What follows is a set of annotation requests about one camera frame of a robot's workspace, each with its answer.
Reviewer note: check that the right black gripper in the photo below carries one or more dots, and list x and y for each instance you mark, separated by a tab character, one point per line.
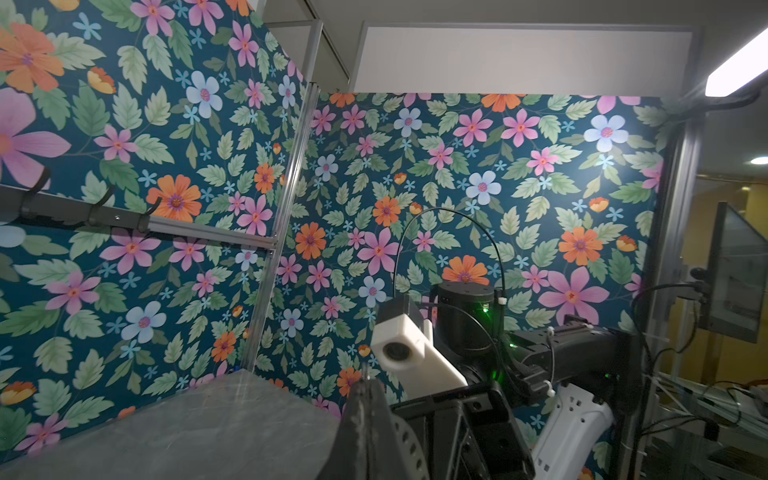
465	433

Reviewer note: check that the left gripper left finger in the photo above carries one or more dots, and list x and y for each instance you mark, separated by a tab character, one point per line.
348	458

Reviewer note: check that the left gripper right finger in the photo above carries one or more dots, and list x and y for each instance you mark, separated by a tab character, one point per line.
395	452

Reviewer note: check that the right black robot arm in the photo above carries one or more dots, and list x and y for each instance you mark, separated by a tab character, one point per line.
566	384

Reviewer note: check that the black monitor screen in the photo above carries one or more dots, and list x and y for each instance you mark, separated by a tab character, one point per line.
736	274

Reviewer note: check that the ceiling strip light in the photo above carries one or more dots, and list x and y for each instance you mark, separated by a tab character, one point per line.
740	69

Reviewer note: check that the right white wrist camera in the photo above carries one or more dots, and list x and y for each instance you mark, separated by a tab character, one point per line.
403	343

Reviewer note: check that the black hook rail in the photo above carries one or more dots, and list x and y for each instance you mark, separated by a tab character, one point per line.
31	203

